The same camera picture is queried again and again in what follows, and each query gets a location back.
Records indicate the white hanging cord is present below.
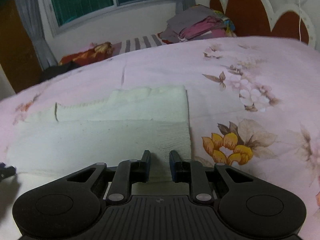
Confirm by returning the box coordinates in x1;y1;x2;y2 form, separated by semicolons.
295;0;303;42

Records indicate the white small cloth garment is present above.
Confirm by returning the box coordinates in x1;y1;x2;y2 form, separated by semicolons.
7;86;191;181

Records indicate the pile of folded clothes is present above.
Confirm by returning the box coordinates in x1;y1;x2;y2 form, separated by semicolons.
157;5;236;44

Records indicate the red white scalloped headboard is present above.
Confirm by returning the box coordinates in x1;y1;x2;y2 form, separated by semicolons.
209;0;317;48

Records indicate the grey striped bed sheet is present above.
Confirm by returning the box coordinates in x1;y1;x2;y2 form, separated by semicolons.
112;34;166;56

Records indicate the red orange patterned blanket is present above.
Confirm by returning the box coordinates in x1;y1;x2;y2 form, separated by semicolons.
59;42;114;66

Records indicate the black cloth on bed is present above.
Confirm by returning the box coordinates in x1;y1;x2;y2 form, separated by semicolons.
40;61;81;82

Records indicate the brown wooden door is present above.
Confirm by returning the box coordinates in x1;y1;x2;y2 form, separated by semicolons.
0;0;42;93

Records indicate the pink floral bed quilt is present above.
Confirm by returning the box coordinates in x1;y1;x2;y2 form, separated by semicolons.
1;37;319;239

